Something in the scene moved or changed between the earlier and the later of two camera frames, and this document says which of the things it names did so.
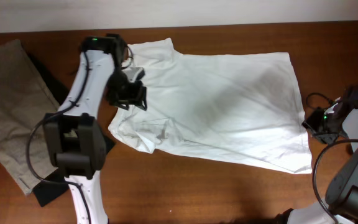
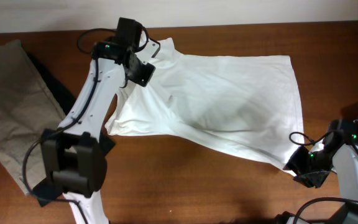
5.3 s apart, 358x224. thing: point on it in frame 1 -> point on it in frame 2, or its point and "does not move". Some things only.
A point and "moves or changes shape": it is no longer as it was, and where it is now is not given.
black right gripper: x=309 y=124 -> x=294 y=160
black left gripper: x=133 y=94 -> x=143 y=78
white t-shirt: x=241 y=108 moves or changes shape
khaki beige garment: x=13 y=98 does not move
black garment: x=53 y=188 does not move
